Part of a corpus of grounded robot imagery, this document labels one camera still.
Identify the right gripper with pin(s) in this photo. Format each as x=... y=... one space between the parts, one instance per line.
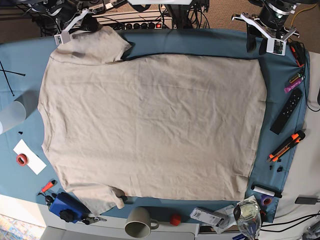
x=89 y=24

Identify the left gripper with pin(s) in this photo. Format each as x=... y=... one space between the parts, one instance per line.
x=273 y=41

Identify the beige T-shirt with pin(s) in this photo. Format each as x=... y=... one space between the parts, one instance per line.
x=166 y=126

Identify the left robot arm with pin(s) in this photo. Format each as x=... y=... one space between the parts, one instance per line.
x=268 y=25

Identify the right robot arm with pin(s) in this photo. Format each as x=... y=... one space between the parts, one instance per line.
x=69 y=16

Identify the orange black pliers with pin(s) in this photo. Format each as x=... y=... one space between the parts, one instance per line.
x=298 y=51

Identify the black power strip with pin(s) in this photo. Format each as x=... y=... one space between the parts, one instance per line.
x=145 y=25

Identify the black remote control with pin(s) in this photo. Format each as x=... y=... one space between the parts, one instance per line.
x=286 y=112

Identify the black thin rods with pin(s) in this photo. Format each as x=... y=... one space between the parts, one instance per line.
x=2 y=69

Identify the orange black utility knife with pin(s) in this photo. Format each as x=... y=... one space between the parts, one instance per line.
x=288 y=144

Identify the frosted plastic cup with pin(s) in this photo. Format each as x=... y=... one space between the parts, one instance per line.
x=11 y=116

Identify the white paper sheet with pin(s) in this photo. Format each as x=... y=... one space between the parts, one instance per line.
x=34 y=162

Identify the red tape roll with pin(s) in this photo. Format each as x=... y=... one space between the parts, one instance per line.
x=22 y=159

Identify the white black marker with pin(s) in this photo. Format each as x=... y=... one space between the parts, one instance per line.
x=265 y=191

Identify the orange marker pen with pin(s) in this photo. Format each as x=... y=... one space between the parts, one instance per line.
x=48 y=186

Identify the purple tape roll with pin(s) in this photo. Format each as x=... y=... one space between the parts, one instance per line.
x=266 y=200

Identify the black phone on table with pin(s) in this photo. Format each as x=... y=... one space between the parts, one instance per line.
x=307 y=200

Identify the clear wine glass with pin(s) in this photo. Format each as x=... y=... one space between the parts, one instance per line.
x=248 y=218

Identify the blue box with knob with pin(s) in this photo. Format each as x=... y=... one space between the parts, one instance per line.
x=68 y=208

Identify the white barcode package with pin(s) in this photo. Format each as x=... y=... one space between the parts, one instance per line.
x=207 y=217

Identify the metal keys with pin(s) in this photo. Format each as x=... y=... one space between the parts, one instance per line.
x=91 y=220

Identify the small red cube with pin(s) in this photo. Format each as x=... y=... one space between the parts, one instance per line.
x=175 y=219

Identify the beige ceramic mug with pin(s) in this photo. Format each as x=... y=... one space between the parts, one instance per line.
x=139 y=223

